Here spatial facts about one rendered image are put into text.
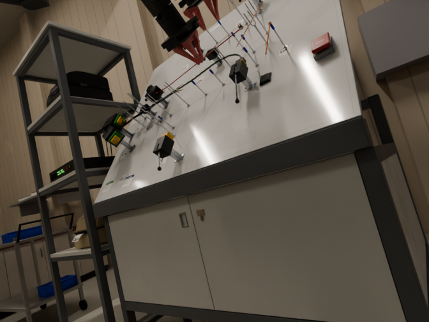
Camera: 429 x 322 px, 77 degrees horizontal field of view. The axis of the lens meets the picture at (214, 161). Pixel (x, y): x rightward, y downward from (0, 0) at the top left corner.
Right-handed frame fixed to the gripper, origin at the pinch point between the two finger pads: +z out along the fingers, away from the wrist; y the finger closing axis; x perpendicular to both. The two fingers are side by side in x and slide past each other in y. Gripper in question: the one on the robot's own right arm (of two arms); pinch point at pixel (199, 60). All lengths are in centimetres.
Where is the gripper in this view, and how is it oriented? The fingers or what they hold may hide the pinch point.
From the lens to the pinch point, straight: 78.0
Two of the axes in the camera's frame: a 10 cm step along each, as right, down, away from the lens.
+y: -7.5, 2.0, 6.3
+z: 5.8, 6.5, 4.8
